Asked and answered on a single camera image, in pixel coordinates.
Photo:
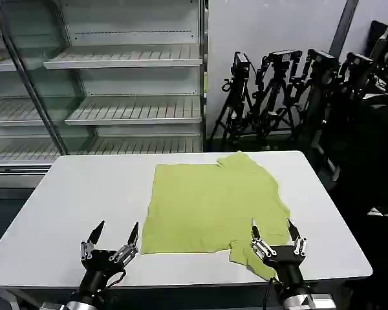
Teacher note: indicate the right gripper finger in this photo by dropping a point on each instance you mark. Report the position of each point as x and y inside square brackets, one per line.
[298, 243]
[260, 245]

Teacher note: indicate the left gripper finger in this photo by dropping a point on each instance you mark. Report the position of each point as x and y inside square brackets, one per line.
[129, 248]
[91, 242]

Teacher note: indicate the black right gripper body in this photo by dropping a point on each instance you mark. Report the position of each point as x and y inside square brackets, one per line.
[287, 268]

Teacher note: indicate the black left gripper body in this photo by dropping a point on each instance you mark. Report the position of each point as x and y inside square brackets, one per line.
[98, 264]

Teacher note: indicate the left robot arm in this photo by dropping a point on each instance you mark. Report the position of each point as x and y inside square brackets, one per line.
[79, 302]

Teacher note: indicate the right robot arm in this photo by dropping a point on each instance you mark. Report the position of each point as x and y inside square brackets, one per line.
[297, 302]

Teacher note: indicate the green t-shirt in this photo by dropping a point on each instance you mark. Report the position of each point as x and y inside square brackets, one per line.
[210, 206]

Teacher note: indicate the empty grey display shelf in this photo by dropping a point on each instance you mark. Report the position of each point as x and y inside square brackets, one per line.
[132, 106]

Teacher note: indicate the black monitor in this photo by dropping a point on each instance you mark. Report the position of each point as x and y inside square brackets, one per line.
[386, 42]

